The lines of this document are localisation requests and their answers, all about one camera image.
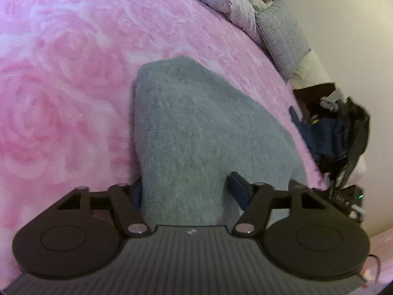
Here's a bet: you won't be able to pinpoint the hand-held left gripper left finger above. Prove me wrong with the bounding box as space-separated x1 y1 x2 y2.
55 180 151 238

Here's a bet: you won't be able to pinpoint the pink curtain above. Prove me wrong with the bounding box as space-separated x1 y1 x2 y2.
367 230 393 283

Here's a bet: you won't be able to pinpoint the pink floral bedsheet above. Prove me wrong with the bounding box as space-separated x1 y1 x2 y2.
0 0 327 283

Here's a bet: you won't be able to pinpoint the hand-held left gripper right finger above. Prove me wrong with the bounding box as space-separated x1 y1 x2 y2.
227 171 330 238

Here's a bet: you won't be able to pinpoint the black device with green light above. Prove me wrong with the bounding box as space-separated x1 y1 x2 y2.
328 184 366 222

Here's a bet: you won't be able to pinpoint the grey checked pillow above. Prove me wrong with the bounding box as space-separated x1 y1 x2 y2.
255 0 310 80

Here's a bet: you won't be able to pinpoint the grey sweatpants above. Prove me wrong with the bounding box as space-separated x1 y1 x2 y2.
130 55 309 226

